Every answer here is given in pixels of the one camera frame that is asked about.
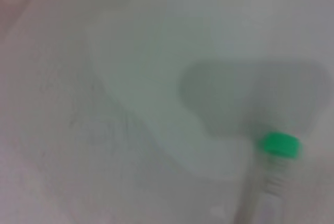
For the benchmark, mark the green capped clear test tube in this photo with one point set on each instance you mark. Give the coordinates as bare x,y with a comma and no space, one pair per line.
281,144

